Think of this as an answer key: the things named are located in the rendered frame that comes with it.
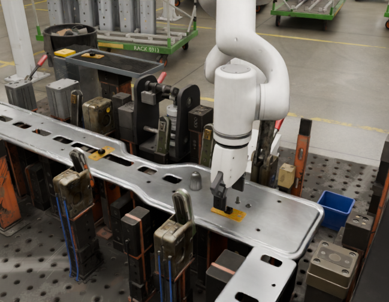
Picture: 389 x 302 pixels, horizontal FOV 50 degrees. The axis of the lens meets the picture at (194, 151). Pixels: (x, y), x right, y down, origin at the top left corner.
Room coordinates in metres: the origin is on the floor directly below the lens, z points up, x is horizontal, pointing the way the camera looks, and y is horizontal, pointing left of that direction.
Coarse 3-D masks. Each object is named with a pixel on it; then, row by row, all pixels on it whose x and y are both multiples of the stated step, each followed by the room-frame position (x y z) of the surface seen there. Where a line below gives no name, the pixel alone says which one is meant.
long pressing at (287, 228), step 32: (0, 128) 1.27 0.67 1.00; (32, 128) 1.27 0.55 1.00; (64, 128) 1.27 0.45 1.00; (64, 160) 1.06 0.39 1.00; (128, 160) 1.06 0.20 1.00; (160, 192) 0.89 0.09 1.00; (192, 192) 0.89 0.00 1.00; (256, 192) 0.89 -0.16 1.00; (224, 224) 0.76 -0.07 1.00; (256, 224) 0.76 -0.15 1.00; (288, 224) 0.76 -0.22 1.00; (320, 224) 0.77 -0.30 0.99; (288, 256) 0.66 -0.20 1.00
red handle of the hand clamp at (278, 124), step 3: (276, 120) 1.05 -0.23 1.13; (279, 120) 1.05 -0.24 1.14; (282, 120) 1.05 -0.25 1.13; (276, 123) 1.04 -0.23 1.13; (279, 123) 1.04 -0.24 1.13; (276, 126) 1.03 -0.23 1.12; (279, 126) 1.03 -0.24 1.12; (276, 129) 1.03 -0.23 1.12; (276, 132) 1.02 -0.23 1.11; (273, 135) 1.01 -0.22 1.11; (273, 138) 1.01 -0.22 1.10; (264, 150) 0.98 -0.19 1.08; (261, 153) 0.97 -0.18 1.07; (264, 153) 0.97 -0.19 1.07; (258, 156) 0.97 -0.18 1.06; (261, 156) 0.96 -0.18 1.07; (261, 159) 0.96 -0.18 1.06
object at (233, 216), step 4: (212, 208) 0.82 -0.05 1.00; (228, 208) 0.81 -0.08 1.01; (232, 208) 0.81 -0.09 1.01; (216, 212) 0.80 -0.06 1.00; (220, 212) 0.80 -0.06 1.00; (224, 212) 0.80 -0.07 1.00; (228, 212) 0.80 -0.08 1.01; (232, 212) 0.80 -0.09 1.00; (236, 212) 0.80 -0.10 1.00; (240, 212) 0.80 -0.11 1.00; (244, 212) 0.80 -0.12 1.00; (224, 216) 0.79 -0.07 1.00; (228, 216) 0.79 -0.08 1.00; (232, 216) 0.79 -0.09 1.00; (236, 216) 0.79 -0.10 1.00; (244, 216) 0.79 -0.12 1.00; (236, 220) 0.77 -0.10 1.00; (240, 220) 0.77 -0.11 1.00
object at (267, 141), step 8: (264, 120) 0.99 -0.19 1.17; (272, 120) 0.96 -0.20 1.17; (264, 128) 0.98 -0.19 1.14; (272, 128) 0.96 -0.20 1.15; (264, 136) 0.98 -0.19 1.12; (272, 136) 0.97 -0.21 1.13; (264, 144) 0.97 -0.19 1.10; (256, 152) 0.97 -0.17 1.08; (256, 160) 0.96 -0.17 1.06; (264, 160) 0.95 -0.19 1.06
